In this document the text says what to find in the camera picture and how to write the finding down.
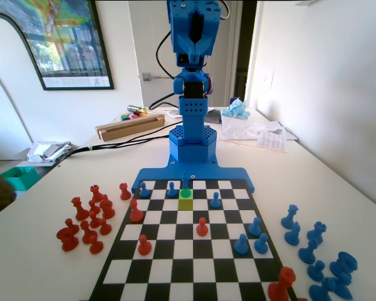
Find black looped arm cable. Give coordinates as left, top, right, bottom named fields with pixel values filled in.
left=155, top=30, right=176, bottom=79

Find red chess rook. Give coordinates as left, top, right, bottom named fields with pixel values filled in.
left=118, top=182, right=132, bottom=201
left=90, top=184, right=103, bottom=203

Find blue chess queen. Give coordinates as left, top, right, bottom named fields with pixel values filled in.
left=280, top=204, right=300, bottom=230

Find red white servo wire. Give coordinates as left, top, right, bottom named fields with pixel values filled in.
left=219, top=1, right=232, bottom=22

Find white door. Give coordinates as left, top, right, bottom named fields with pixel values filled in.
left=127, top=0, right=239, bottom=109

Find long cardboard box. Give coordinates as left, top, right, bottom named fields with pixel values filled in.
left=95, top=113, right=166, bottom=142

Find blue chess rook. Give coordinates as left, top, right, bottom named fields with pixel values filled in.
left=306, top=221, right=328, bottom=245
left=328, top=251, right=358, bottom=278

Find white arched panel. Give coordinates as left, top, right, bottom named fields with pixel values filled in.
left=0, top=12, right=48, bottom=161

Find large red piece bottom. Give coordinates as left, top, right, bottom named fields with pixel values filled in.
left=268, top=266, right=297, bottom=301

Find dark grey pad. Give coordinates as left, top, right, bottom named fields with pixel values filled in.
left=205, top=109, right=224, bottom=125

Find white paper stack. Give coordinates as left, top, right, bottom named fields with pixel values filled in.
left=222, top=120, right=299, bottom=142

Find crumpled white paper pile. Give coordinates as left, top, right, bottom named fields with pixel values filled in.
left=26, top=140, right=79, bottom=164

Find blue chess bishop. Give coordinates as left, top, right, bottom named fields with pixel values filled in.
left=298, top=238, right=319, bottom=265
left=308, top=277, right=336, bottom=301

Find printed white paper sheet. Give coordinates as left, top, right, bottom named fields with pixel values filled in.
left=256, top=130, right=289, bottom=154

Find clear bag blue parts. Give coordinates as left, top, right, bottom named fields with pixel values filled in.
left=221, top=98, right=286, bottom=140

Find silver door handle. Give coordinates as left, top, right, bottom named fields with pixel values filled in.
left=142, top=71, right=175, bottom=82

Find thin orange stick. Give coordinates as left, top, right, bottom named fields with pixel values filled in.
left=219, top=139, right=258, bottom=149

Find black table cable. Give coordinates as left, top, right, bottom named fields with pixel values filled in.
left=58, top=134, right=172, bottom=162
left=92, top=122, right=178, bottom=148

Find black framed map poster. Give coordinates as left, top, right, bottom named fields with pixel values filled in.
left=17, top=0, right=115, bottom=92

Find blue board end plate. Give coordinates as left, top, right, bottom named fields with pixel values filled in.
left=131, top=161, right=256, bottom=194

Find green plastic bin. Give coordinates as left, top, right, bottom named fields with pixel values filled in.
left=4, top=166, right=40, bottom=191

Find colourful marker set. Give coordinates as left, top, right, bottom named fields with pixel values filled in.
left=120, top=112, right=150, bottom=122

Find black white chessboard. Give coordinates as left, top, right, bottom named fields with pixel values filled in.
left=89, top=179, right=299, bottom=301

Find blue piece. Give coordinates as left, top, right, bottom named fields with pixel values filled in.
left=180, top=172, right=192, bottom=199

